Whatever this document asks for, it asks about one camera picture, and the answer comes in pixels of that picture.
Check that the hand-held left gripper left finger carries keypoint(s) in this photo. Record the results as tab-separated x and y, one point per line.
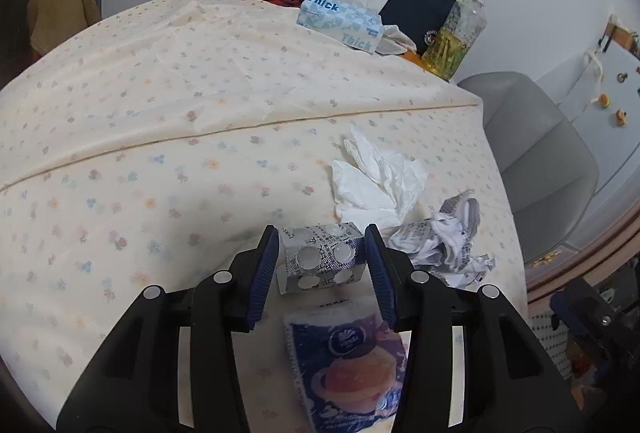
265	273

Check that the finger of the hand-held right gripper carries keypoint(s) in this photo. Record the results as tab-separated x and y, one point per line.
582	300
560	315

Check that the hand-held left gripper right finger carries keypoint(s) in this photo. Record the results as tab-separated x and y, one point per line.
380	273

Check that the silver blister pack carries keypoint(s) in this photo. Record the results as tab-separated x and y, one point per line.
320	258

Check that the crumpled printed leaflet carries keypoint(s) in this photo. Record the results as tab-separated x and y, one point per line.
445	238

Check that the large crumpled white tissue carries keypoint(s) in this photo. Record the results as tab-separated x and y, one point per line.
380	183

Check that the white refrigerator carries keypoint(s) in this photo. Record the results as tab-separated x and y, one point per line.
615	148

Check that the grey chair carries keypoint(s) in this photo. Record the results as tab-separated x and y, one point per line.
535	148

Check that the floral tablecloth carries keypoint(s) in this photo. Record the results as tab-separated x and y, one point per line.
125	138

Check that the orange round fridge magnet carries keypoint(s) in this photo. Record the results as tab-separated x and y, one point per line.
605	100

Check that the white hanging plastic bag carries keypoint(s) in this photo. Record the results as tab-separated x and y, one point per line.
595	73

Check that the white cloth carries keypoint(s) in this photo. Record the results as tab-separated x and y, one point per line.
397	42

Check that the clear tea bottle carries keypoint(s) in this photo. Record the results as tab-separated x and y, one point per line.
455	40

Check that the blue tissue box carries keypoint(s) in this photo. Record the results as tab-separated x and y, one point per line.
340	15

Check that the navy lunch bag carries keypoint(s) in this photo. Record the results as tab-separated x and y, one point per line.
415	8

